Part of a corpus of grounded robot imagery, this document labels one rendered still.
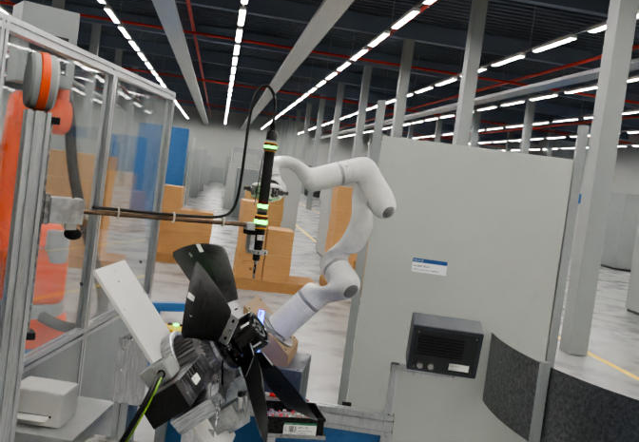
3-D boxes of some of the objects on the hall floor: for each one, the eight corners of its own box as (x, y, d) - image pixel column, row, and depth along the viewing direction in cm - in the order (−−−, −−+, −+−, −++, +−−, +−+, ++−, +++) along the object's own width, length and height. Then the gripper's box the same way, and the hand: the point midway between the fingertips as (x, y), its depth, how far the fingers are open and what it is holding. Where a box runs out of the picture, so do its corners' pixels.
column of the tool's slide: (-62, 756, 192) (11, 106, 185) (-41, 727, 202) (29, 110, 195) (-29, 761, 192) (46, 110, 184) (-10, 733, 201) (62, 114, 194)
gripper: (247, 176, 245) (238, 176, 227) (296, 182, 244) (290, 182, 226) (244, 197, 245) (235, 199, 227) (293, 203, 244) (287, 205, 226)
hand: (263, 191), depth 228 cm, fingers open, 6 cm apart
